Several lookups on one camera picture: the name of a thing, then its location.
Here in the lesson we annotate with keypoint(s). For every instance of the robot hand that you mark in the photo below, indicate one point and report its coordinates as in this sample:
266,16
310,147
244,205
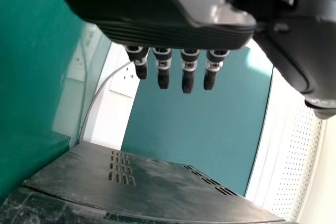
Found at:
157,6

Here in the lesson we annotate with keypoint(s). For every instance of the black oven with glass door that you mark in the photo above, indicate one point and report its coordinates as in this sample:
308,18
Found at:
157,195

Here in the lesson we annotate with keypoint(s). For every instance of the white socket strip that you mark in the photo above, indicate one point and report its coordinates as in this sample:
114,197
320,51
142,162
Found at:
123,82

